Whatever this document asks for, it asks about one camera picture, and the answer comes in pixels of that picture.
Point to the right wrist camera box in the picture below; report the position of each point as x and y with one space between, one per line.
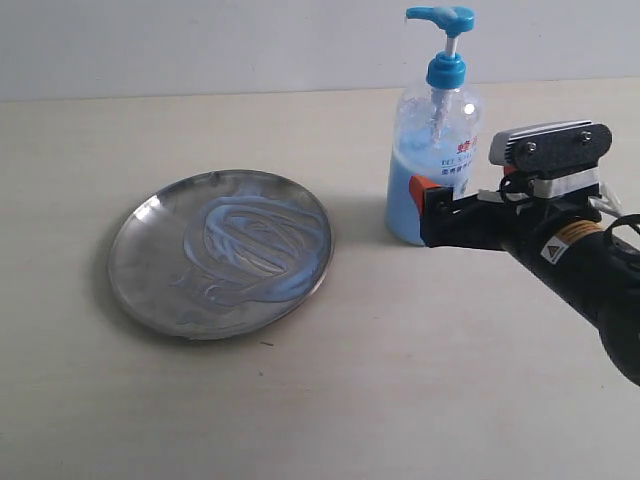
550 160

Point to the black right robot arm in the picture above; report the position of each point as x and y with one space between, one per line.
560 241

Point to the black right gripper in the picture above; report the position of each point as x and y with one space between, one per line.
490 220

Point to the blue soap pump bottle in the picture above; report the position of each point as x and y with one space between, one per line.
436 126

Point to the round stainless steel plate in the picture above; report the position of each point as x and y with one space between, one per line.
147 255

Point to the pale blue soap puddle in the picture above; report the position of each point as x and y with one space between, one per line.
247 247

